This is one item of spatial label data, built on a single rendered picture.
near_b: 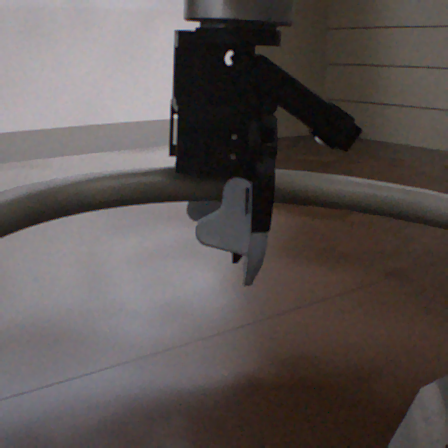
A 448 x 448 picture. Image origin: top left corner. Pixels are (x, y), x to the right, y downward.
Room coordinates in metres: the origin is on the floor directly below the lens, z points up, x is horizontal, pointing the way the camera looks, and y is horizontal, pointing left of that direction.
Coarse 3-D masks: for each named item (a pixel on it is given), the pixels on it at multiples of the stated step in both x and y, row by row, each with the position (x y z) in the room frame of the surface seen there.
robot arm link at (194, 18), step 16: (192, 0) 0.50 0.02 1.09; (208, 0) 0.49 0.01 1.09; (224, 0) 0.48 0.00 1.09; (240, 0) 0.48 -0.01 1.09; (256, 0) 0.48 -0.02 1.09; (272, 0) 0.49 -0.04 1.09; (288, 0) 0.50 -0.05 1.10; (192, 16) 0.50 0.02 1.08; (208, 16) 0.49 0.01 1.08; (224, 16) 0.48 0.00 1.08; (240, 16) 0.48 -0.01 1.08; (256, 16) 0.48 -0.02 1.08; (272, 16) 0.49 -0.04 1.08; (288, 16) 0.50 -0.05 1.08
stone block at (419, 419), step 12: (432, 384) 0.51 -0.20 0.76; (444, 384) 0.49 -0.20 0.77; (420, 396) 0.52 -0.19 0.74; (432, 396) 0.50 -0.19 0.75; (444, 396) 0.47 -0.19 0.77; (420, 408) 0.50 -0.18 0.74; (432, 408) 0.48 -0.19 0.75; (444, 408) 0.46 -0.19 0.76; (408, 420) 0.51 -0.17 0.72; (420, 420) 0.48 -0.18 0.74; (432, 420) 0.46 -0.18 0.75; (444, 420) 0.44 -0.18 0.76; (396, 432) 0.51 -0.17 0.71; (408, 432) 0.49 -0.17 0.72; (420, 432) 0.46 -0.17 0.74; (432, 432) 0.44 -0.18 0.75; (444, 432) 0.43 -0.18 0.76; (396, 444) 0.49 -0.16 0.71; (408, 444) 0.47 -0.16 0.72; (420, 444) 0.45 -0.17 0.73; (432, 444) 0.43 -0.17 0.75; (444, 444) 0.41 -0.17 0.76
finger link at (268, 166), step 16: (272, 144) 0.49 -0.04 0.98; (256, 160) 0.49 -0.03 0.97; (272, 160) 0.49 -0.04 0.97; (256, 176) 0.48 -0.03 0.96; (272, 176) 0.48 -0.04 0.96; (256, 192) 0.49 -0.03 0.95; (272, 192) 0.48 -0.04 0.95; (256, 208) 0.49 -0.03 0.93; (272, 208) 0.48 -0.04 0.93; (256, 224) 0.49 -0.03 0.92
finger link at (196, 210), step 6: (192, 204) 0.56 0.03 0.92; (198, 204) 0.56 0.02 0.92; (204, 204) 0.56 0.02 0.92; (210, 204) 0.56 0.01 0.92; (216, 204) 0.56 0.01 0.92; (192, 210) 0.56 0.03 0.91; (198, 210) 0.56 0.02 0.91; (204, 210) 0.56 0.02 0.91; (210, 210) 0.56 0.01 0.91; (216, 210) 0.56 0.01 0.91; (192, 216) 0.56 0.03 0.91; (198, 216) 0.56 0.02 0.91; (204, 216) 0.56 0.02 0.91; (234, 258) 0.56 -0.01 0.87; (240, 258) 0.56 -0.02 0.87
